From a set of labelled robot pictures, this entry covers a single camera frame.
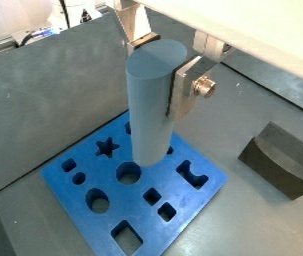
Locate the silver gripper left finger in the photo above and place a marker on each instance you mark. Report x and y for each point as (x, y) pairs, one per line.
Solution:
(133, 24)

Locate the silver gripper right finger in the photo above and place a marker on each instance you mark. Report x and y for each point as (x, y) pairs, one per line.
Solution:
(193, 80)

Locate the grey-blue oval peg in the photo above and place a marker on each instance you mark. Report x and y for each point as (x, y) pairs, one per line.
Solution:
(150, 67)

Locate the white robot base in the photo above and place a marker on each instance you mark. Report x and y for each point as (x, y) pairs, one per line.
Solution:
(67, 12)

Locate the large grey mat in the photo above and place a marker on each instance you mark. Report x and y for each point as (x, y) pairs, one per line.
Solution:
(62, 87)

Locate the dark grey block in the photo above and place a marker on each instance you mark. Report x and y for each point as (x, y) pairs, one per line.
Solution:
(274, 155)

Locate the blue shape-sorter board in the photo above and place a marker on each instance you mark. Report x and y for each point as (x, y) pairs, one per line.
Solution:
(130, 209)

